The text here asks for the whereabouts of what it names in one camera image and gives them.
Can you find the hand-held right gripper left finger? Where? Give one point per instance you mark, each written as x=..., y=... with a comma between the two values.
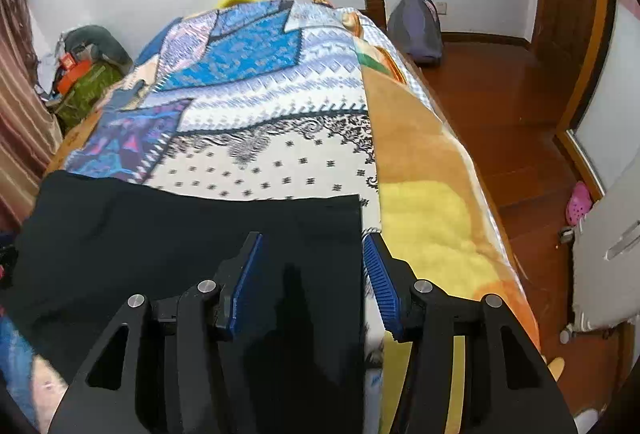
x=246, y=275

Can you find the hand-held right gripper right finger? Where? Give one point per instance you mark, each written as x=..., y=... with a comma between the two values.
x=382, y=275

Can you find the black pants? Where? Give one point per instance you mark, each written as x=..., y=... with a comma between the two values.
x=150, y=239

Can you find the orange yellow fleece blanket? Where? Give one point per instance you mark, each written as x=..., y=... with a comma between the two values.
x=440, y=214

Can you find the patterned blue white bedsheet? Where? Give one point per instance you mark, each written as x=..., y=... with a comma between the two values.
x=260, y=114

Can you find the pink clog shoe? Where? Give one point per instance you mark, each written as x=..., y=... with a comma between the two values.
x=578, y=203

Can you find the silver grey suitcase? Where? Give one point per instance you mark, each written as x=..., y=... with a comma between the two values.
x=607, y=259

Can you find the grey purple backpack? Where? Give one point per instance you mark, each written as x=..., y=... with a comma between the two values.
x=416, y=25

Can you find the pile of bags and clothes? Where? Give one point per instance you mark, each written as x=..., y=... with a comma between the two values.
x=87, y=69

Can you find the wooden bed headboard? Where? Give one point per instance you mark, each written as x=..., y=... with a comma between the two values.
x=376, y=9

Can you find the pink curtain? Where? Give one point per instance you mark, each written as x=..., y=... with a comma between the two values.
x=20, y=104

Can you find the wooden door frame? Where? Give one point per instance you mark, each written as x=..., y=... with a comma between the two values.
x=575, y=39

